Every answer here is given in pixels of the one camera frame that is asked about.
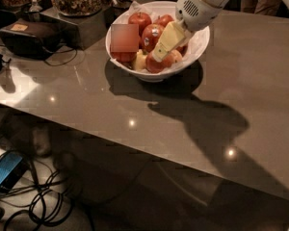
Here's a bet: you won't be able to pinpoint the pale red apple front right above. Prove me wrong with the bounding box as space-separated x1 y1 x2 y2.
171 50 182 63

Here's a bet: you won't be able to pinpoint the dark square pedestal block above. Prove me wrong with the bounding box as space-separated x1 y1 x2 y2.
40 8 108 50

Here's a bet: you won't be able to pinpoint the black headset cable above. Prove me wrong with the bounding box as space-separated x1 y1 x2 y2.
42 45 79 67

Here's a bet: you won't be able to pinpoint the white bowl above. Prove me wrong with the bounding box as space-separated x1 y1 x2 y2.
105 0 211 83

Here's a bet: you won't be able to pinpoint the blue electronic box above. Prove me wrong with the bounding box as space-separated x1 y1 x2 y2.
0 152 26 193

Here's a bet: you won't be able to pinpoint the metal scoop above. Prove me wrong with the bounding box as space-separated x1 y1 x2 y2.
29 0 42 13

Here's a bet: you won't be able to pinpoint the black floor cables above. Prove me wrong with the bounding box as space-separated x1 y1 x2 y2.
0 151 97 231

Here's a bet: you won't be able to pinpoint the red apple center with sticker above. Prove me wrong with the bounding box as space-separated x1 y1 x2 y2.
142 24 164 52

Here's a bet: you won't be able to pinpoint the yellow green apple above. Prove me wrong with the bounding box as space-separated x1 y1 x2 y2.
131 49 146 71

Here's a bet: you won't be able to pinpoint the black VR headset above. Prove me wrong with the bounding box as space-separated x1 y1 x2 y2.
0 19 62 60

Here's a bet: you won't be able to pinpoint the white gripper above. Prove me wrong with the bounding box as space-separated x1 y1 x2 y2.
152 0 222 63

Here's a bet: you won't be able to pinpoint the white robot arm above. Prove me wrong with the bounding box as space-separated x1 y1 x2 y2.
152 0 289 62

